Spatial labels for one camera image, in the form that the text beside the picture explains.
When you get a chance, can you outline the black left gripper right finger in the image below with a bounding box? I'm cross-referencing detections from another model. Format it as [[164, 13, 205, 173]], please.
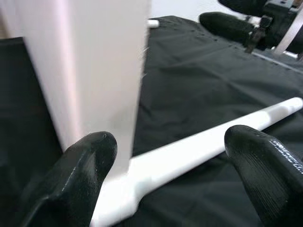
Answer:
[[223, 124, 303, 227]]

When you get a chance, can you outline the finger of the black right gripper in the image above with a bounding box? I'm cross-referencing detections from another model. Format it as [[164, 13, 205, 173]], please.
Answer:
[[217, 0, 267, 15], [198, 11, 256, 45]]

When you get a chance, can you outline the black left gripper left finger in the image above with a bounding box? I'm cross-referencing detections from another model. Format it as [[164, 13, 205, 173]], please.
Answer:
[[13, 131, 118, 227]]

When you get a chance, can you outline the white plastic children table top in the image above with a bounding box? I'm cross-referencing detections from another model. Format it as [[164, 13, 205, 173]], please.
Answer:
[[0, 0, 152, 171]]

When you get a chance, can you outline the black tablecloth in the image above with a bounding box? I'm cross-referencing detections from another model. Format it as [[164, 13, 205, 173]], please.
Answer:
[[0, 15, 303, 227]]

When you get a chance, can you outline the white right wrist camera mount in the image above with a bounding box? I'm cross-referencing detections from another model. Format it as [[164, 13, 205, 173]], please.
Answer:
[[274, 16, 303, 56]]

